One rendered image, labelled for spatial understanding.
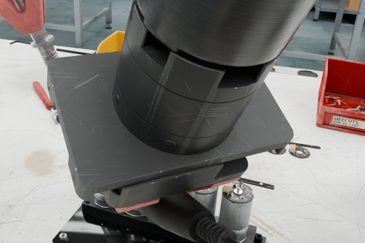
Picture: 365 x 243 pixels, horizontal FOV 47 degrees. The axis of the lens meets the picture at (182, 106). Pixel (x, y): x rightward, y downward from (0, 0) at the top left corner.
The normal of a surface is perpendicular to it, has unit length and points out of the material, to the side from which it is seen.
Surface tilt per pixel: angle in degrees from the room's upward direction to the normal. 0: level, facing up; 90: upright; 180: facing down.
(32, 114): 0
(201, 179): 118
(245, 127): 29
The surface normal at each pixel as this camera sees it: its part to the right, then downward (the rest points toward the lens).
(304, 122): 0.06, -0.89
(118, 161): 0.26, -0.58
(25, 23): 0.22, 0.59
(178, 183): 0.36, 0.80
